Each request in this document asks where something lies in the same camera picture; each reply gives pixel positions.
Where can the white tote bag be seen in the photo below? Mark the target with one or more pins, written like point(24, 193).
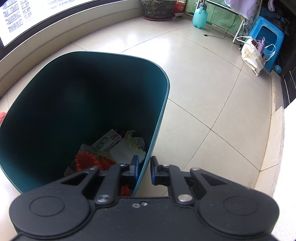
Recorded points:
point(255, 53)

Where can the small blue ball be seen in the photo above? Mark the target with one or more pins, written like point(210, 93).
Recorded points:
point(278, 69)

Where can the white drying rack frame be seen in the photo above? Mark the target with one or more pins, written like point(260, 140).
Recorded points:
point(224, 17)

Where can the red knitted item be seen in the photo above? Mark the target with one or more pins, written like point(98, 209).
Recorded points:
point(2, 116)

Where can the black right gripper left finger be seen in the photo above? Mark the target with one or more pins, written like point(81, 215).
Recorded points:
point(106, 186)

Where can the large dark ceramic planter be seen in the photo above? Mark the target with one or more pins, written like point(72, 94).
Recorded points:
point(158, 10)

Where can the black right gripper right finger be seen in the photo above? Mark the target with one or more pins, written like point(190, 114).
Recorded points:
point(184, 188)

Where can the blue plastic stool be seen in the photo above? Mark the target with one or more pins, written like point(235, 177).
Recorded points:
point(273, 39)

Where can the dark teal trash bin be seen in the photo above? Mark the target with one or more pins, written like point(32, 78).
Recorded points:
point(75, 99)

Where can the red flower pot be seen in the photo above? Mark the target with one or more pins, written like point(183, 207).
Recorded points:
point(179, 7)

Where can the lilac hanging cloth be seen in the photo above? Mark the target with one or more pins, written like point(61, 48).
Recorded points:
point(244, 7)

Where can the white crumpled plastic wrapper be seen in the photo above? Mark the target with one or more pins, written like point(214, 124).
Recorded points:
point(130, 145)

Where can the white green printed box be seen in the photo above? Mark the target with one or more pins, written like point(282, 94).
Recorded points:
point(107, 141)

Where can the red foam fruit net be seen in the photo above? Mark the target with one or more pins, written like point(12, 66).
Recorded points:
point(85, 160)

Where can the teal spray bottle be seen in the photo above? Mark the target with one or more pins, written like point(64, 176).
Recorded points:
point(200, 15)

